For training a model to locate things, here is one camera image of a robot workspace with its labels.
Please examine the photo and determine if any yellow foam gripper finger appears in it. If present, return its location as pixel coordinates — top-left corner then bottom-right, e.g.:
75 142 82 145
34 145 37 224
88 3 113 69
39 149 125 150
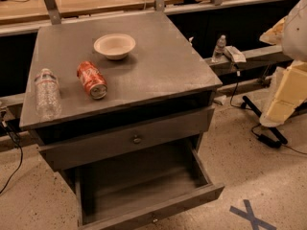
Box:
262 60 307 127

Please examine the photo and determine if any clear plastic water bottle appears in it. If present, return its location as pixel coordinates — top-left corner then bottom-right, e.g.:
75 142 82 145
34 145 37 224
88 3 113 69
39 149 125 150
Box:
35 68 61 121

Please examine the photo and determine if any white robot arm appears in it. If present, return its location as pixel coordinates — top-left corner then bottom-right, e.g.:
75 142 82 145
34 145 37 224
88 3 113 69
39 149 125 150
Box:
260 0 307 127

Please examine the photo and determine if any small background water bottle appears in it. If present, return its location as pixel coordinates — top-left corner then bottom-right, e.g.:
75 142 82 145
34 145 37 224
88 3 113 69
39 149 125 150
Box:
211 34 226 62

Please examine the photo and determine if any open grey middle drawer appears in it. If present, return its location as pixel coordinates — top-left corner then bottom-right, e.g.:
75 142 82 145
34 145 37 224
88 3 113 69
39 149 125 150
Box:
76 139 224 230

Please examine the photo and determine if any closed grey top drawer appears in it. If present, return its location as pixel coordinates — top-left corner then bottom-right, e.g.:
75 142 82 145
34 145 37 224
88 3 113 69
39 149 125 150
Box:
40 107 214 171

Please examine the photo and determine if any black stand leg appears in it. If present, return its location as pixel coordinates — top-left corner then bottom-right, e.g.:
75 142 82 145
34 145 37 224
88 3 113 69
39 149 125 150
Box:
243 96 288 149

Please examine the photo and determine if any blue tape cross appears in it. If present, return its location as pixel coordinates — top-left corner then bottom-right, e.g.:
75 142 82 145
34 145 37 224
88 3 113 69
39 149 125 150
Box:
229 199 277 230

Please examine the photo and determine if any white paper bowl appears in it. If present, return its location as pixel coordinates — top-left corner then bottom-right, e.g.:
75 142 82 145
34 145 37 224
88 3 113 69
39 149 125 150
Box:
94 34 136 60

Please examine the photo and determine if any orange soda can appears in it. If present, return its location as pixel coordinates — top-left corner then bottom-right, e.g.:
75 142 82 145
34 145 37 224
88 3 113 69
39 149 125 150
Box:
77 61 107 100

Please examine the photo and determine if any grey metal rail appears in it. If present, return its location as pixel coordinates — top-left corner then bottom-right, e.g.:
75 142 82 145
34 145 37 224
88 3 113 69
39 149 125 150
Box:
205 45 292 76

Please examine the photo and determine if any black floor cable right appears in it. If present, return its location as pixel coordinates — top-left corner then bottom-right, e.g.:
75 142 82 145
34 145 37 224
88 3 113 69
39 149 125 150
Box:
228 68 307 156

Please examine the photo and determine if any black floor cable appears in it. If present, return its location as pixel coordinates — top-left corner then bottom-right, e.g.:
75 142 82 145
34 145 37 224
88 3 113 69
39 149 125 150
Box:
228 68 307 156
0 120 24 196

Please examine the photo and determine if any white packet on rail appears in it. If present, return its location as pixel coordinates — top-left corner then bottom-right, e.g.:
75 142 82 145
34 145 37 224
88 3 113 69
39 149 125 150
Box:
224 46 247 63

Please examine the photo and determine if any black floor cable left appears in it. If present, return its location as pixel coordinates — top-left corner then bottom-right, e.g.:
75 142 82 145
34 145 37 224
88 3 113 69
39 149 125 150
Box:
0 120 24 196

